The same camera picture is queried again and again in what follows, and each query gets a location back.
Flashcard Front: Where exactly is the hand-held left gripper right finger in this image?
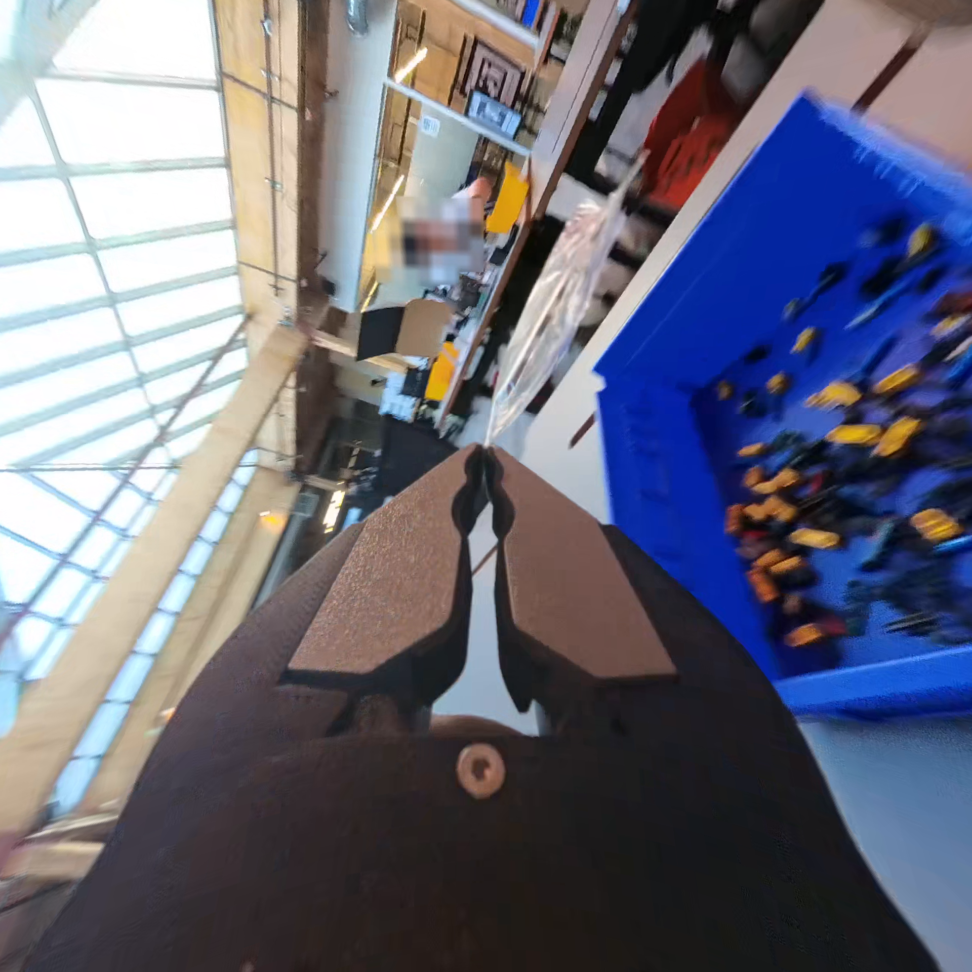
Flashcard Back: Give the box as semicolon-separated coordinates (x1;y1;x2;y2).
491;448;677;712

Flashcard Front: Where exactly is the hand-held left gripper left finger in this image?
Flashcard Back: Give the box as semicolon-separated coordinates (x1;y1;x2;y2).
283;445;483;710

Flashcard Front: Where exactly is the blue plastic bin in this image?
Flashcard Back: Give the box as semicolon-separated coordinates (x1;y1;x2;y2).
593;91;972;721

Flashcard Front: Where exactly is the clear plastic bag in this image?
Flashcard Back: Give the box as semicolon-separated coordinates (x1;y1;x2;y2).
485;150;653;448

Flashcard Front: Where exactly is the pile of lego pieces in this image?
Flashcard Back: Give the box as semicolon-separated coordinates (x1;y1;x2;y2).
714;218;972;656

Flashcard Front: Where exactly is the black monitor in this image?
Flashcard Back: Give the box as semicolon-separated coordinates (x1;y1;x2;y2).
379;416;467;496

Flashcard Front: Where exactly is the small yellow box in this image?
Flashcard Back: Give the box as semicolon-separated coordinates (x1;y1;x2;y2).
424;341;462;401

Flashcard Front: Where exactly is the red crate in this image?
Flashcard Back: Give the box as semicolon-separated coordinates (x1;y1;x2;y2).
642;64;751;215

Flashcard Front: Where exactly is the black and white marker sign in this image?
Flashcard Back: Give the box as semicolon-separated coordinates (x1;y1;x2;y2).
460;36;530;113

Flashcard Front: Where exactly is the small wall screen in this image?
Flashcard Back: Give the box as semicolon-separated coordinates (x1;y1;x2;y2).
466;89;526;139

